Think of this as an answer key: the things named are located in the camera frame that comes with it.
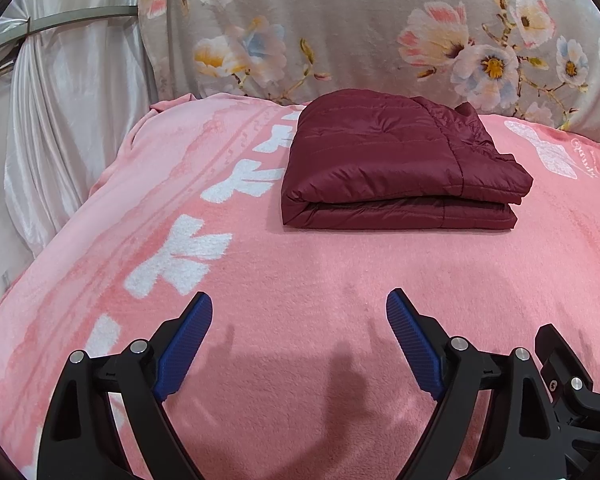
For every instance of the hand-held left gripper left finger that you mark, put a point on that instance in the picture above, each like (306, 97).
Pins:
(185, 345)

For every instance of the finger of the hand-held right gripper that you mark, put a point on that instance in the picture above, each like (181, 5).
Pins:
(575, 400)

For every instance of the pink fleece blanket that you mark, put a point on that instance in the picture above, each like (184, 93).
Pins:
(305, 285)

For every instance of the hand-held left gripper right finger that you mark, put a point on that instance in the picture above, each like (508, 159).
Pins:
(412, 345)

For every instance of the white satin curtain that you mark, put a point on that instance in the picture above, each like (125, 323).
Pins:
(70, 135)

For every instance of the maroon puffer jacket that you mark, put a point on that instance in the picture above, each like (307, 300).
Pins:
(380, 160)

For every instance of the grey floral blanket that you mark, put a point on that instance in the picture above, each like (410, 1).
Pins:
(355, 25)

